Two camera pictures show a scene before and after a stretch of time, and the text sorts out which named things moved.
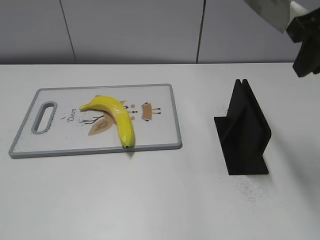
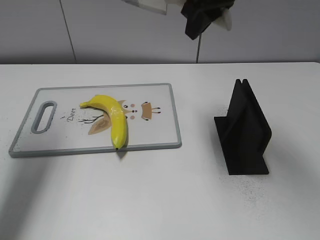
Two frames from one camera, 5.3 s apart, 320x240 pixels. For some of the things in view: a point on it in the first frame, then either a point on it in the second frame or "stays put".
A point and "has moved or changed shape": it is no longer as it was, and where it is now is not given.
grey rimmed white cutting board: x=54 y=125 stays put
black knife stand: x=244 y=134 stays put
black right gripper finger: x=306 y=28 → x=199 y=13
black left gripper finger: x=308 y=59 → x=200 y=14
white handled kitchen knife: x=280 y=13 → x=225 y=20
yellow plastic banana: x=115 y=108 has moved or changed shape
